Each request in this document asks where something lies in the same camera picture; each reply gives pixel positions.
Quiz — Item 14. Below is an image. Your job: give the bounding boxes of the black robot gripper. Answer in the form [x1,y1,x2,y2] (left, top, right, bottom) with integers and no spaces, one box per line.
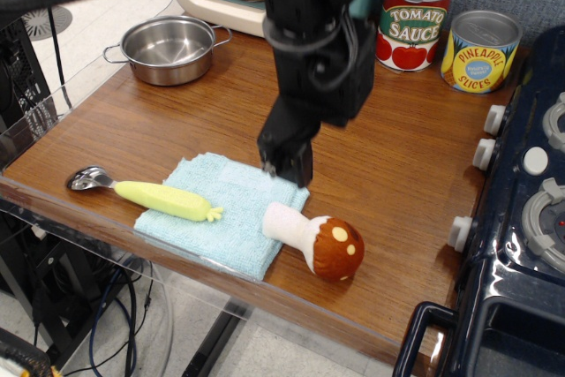
[258,15,376,188]

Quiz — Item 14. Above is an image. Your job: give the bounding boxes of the plush brown white mushroom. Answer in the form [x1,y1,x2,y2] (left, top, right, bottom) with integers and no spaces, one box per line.
[262,202,365,282]

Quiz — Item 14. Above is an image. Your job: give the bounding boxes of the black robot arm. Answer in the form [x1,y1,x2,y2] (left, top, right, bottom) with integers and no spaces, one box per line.
[257,0,376,188]

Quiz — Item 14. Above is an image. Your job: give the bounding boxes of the light blue folded rag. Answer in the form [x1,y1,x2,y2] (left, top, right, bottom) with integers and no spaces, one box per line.
[134,153,310,281]

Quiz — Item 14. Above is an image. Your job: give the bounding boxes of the small steel pot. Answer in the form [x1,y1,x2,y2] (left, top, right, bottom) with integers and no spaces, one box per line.
[102,16,233,87]

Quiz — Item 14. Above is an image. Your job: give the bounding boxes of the clear acrylic table guard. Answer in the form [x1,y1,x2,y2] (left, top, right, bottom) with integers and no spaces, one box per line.
[0,0,436,365]

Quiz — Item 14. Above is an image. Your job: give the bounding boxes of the white stove knob front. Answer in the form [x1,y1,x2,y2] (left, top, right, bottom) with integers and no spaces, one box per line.
[448,216,473,253]

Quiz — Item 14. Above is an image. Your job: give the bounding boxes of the white stove knob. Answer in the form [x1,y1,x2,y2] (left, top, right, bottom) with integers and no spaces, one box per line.
[483,105,506,136]
[448,216,473,253]
[472,139,495,171]

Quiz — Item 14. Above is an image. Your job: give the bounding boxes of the white stove knob middle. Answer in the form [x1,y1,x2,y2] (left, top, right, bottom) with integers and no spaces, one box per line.
[472,139,495,171]

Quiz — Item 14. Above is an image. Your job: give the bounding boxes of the tomato sauce can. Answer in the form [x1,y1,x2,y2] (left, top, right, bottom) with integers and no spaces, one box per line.
[376,0,451,72]

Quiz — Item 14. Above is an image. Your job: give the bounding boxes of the white stove knob rear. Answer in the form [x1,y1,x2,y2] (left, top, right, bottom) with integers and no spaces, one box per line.
[483,105,506,136]

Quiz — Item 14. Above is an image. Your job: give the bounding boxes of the pineapple slices can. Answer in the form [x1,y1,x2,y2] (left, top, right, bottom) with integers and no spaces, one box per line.
[441,10,523,94]

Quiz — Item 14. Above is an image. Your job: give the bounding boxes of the dark blue toy stove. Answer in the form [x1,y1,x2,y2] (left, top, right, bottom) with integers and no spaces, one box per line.
[394,26,564,376]

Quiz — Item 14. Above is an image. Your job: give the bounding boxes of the round floor vent grate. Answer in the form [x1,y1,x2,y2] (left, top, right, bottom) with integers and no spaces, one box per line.
[22,6,72,41]

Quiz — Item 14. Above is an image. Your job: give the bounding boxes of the yellow corn handled spoon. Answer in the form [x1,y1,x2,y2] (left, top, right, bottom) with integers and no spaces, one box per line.
[66,165,223,222]

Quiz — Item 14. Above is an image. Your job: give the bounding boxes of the floor cables under table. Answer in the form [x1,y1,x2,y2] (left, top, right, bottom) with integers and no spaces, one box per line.
[61,257,155,377]

